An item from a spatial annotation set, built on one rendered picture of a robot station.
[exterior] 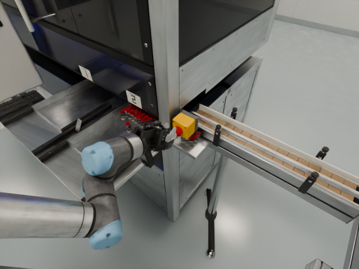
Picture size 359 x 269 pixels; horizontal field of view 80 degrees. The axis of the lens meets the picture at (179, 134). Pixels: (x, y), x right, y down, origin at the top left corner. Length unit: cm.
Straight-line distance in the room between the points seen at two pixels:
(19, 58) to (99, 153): 111
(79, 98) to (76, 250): 103
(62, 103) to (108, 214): 84
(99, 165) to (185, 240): 121
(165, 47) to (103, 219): 49
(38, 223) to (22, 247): 146
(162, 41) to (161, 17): 6
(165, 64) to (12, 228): 54
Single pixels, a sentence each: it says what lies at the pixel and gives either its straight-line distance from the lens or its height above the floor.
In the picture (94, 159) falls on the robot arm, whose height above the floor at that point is 118.
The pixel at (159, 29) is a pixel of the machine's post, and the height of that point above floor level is 134.
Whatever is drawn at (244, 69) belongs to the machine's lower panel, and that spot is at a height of 88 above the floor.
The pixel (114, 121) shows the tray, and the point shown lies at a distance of 107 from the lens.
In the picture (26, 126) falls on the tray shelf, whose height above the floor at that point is 88.
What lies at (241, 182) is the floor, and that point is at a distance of 191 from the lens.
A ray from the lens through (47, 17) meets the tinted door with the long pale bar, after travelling 128.
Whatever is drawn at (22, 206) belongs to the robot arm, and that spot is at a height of 122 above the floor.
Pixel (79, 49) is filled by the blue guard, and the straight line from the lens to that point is 112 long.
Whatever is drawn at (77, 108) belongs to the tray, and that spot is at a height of 88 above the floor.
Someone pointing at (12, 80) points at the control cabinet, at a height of 90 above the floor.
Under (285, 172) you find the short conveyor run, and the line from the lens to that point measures 86.
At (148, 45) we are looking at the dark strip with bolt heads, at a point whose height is 128.
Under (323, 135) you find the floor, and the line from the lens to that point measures 262.
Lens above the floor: 158
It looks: 46 degrees down
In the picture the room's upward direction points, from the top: straight up
